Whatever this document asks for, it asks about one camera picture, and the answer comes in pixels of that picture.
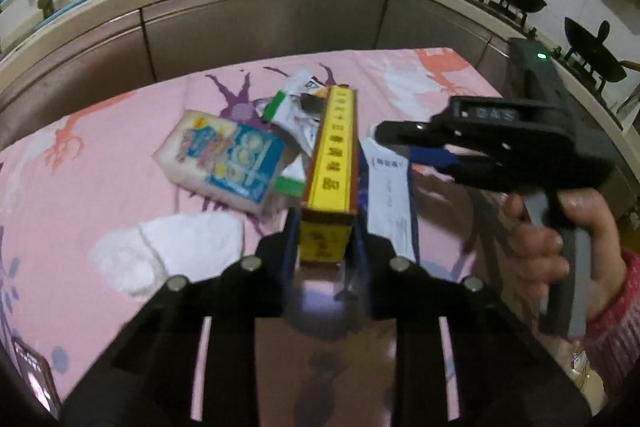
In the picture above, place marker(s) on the blue milk carton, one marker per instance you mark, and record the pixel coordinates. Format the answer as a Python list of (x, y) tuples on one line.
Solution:
[(389, 212)]

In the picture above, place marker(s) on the blue white tissue pack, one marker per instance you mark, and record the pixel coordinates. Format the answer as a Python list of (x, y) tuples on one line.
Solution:
[(222, 160)]

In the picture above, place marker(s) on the black smartphone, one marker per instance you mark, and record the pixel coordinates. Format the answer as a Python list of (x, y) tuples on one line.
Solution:
[(37, 375)]

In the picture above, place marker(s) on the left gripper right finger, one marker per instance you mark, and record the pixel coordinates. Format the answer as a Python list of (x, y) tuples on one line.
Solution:
[(395, 288)]

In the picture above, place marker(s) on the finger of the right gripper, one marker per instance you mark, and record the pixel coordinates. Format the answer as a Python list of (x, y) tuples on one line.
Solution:
[(440, 159), (410, 133)]

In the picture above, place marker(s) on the pink floral tablecloth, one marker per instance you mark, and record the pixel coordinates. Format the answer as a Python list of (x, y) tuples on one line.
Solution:
[(69, 184)]

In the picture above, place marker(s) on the black frying pan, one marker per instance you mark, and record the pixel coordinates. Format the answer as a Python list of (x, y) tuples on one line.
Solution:
[(592, 50)]

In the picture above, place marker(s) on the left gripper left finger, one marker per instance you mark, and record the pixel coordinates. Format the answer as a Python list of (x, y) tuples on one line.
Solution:
[(256, 287)]

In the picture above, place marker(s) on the person right hand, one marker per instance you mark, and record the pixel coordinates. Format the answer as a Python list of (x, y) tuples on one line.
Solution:
[(537, 261)]

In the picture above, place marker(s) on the white green torn packet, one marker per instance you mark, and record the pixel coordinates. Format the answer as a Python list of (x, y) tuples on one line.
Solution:
[(297, 109)]

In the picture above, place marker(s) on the gas stove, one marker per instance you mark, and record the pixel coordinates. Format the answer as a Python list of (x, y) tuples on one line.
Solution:
[(569, 59)]

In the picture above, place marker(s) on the white tissue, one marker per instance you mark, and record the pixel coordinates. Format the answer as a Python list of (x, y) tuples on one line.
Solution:
[(136, 261)]

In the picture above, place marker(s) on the yellow long box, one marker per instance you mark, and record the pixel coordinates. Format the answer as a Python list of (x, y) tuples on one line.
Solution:
[(329, 207)]

